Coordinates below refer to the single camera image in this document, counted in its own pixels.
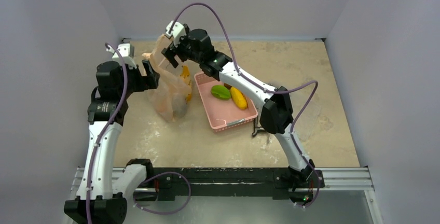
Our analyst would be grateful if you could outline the translucent orange plastic bag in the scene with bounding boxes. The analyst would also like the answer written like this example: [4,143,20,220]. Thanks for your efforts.
[142,34,190,122]

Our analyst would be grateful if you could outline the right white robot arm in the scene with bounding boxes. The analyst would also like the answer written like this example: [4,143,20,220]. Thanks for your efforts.
[161,29,314,186]

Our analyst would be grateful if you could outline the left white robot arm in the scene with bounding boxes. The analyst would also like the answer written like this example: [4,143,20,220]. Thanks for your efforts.
[64,60,160,223]

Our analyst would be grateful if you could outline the yellow fake banana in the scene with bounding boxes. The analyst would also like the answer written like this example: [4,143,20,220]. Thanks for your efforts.
[180,65,192,103]

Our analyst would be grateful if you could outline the brown fake kiwi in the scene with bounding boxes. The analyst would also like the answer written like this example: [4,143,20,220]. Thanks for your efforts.
[223,83,232,89]

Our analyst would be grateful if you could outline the green fake starfruit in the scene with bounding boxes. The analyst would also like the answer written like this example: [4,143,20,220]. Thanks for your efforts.
[210,85,231,100]

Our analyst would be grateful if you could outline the pink plastic basket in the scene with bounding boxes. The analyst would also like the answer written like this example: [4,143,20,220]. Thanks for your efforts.
[194,72,258,132]

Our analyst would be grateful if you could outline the black metal clamp tool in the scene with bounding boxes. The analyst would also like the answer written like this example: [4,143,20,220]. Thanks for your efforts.
[251,118,270,144]

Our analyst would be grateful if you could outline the clear plastic screw box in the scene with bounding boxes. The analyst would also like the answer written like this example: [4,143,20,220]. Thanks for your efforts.
[290,91,321,144]

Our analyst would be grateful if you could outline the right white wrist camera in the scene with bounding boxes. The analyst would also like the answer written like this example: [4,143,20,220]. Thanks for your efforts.
[164,21,187,47]

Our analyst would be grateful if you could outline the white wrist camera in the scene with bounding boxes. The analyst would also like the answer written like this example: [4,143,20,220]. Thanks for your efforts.
[117,43,137,69]
[164,21,187,47]

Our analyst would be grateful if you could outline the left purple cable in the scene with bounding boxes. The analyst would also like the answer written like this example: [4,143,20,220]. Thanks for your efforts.
[85,43,192,224]

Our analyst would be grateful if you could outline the purple cable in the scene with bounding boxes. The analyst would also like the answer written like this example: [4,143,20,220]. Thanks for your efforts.
[168,3,321,209]
[85,43,192,224]

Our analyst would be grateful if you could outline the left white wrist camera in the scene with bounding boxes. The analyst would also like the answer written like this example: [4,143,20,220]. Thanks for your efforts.
[117,43,137,69]

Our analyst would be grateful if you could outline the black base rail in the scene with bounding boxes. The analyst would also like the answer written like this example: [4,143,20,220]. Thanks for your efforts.
[134,167,325,203]

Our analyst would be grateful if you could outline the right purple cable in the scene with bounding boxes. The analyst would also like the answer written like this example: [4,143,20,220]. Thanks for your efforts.
[168,3,321,209]

